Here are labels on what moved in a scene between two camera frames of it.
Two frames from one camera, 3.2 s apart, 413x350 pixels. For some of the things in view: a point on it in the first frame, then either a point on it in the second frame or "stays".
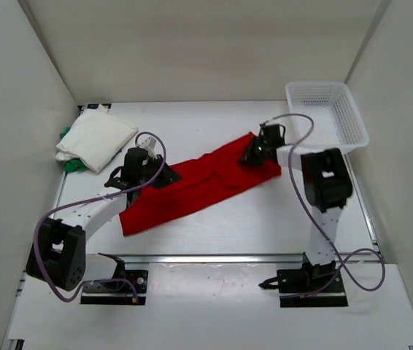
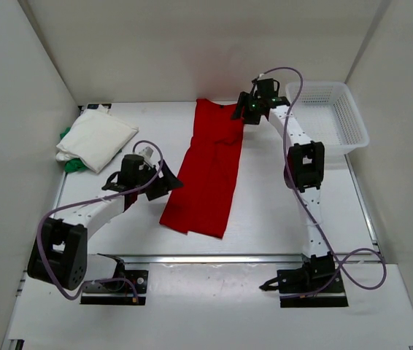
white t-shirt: x=95 y=138 stays
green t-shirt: x=74 y=164 stays
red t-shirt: x=200 y=180 to x=201 y=199
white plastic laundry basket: x=337 y=122 stays
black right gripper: x=249 y=157 to x=246 y=100
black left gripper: x=167 y=176 stays
